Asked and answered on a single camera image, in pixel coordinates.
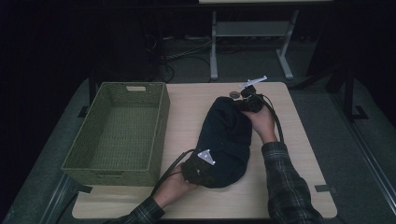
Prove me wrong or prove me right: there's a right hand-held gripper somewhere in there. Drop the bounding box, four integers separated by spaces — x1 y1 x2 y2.
234 75 268 114

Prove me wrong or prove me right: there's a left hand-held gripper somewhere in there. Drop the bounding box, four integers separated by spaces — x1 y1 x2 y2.
180 148 219 189

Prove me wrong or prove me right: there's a dark navy cloth white print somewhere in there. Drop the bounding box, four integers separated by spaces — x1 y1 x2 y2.
190 96 253 189

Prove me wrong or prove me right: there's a green woven basket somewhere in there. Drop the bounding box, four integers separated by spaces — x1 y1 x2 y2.
61 81 171 187

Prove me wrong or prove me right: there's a person's right hand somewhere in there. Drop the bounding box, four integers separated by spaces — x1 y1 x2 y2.
242 104 278 145

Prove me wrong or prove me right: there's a person's left hand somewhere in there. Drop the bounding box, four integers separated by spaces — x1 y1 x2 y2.
152 163 200 209

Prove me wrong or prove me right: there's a grey metal stand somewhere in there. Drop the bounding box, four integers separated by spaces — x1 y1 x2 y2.
209 9 299 81

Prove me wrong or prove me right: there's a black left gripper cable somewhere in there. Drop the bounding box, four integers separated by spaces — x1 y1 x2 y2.
150 148 196 197

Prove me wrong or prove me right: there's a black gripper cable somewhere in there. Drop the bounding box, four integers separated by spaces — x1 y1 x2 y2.
150 148 196 197
255 92 285 144

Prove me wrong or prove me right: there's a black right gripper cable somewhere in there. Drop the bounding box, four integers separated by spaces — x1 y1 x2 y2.
255 92 285 144

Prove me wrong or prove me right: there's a bundle of floor cables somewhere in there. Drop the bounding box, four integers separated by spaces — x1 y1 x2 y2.
143 34 213 83

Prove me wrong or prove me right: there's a black floor bracket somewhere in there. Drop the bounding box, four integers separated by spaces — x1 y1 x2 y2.
77 105 90 119
351 105 369 120

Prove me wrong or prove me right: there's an aluminium floor rail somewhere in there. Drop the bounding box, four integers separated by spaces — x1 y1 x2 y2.
330 92 396 216
38 172 78 224

